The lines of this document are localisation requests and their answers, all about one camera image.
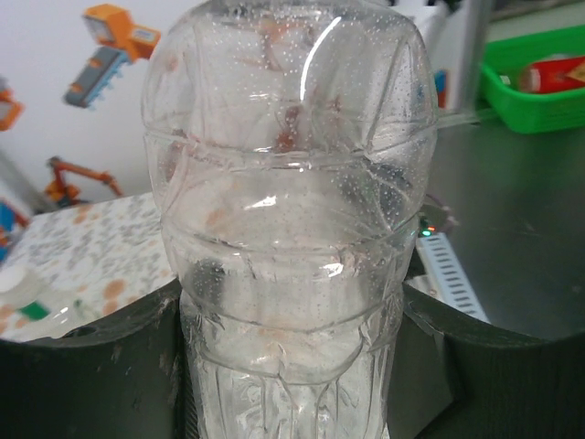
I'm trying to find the green plastic bin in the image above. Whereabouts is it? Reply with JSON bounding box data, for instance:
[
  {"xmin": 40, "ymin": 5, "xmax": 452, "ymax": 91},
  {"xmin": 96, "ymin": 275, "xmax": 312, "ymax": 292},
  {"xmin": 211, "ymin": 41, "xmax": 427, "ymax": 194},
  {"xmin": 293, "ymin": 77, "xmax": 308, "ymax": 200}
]
[{"xmin": 477, "ymin": 25, "xmax": 585, "ymax": 134}]

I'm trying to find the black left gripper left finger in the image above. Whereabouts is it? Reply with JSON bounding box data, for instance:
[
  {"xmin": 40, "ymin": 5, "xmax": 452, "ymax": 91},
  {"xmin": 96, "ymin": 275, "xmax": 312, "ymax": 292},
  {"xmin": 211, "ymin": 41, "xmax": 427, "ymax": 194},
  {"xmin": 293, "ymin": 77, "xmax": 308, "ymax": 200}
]
[{"xmin": 0, "ymin": 279, "xmax": 197, "ymax": 439}]

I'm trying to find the aluminium frame post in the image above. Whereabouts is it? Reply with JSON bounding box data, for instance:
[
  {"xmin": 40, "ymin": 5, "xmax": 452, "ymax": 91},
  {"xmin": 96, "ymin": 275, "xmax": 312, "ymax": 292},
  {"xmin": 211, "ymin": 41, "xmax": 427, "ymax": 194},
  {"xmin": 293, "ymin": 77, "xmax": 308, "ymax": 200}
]
[{"xmin": 456, "ymin": 0, "xmax": 494, "ymax": 123}]

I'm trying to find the slotted grey cable duct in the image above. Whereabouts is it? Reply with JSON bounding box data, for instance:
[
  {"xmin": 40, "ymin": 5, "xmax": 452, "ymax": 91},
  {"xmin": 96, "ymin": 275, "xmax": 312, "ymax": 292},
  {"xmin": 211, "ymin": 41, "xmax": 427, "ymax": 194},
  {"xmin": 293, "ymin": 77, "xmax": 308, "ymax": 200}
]
[{"xmin": 416, "ymin": 231, "xmax": 491, "ymax": 325}]

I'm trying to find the clear bottle with green label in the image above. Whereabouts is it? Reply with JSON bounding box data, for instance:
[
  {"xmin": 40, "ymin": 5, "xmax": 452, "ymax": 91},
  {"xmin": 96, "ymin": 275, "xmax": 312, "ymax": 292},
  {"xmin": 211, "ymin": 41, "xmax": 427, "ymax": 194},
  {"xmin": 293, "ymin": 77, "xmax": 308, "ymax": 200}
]
[{"xmin": 0, "ymin": 267, "xmax": 100, "ymax": 343}]

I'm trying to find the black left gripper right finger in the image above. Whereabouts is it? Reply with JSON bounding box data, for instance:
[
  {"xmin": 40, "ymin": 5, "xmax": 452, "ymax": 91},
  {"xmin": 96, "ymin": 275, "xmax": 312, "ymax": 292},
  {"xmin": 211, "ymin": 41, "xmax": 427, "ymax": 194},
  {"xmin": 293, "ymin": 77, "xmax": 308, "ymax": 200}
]
[{"xmin": 387, "ymin": 279, "xmax": 585, "ymax": 439}]

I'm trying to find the red packet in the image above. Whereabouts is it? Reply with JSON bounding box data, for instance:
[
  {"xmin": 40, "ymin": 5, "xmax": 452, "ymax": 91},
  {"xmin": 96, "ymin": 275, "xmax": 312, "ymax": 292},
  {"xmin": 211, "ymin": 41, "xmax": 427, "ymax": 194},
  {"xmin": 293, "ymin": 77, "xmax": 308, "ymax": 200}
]
[{"xmin": 517, "ymin": 55, "xmax": 585, "ymax": 95}]

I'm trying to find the floral patterned table mat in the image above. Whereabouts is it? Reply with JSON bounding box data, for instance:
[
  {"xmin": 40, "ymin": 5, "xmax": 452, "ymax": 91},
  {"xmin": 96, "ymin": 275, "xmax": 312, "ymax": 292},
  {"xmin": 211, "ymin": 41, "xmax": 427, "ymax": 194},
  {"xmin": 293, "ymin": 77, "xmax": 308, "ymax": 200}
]
[{"xmin": 0, "ymin": 190, "xmax": 184, "ymax": 344}]

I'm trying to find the clear plain plastic bottle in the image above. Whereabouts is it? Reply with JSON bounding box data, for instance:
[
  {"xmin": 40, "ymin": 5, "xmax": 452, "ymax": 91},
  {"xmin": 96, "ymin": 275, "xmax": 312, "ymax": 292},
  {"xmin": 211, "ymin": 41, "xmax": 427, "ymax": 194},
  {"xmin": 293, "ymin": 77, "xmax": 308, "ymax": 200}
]
[{"xmin": 140, "ymin": 0, "xmax": 441, "ymax": 439}]

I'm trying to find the large white bottle cap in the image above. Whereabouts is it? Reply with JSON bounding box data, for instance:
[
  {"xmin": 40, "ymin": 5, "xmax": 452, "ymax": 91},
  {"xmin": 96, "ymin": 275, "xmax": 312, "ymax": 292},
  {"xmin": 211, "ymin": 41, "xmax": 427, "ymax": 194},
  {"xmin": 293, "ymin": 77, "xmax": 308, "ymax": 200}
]
[{"xmin": 0, "ymin": 266, "xmax": 43, "ymax": 301}]

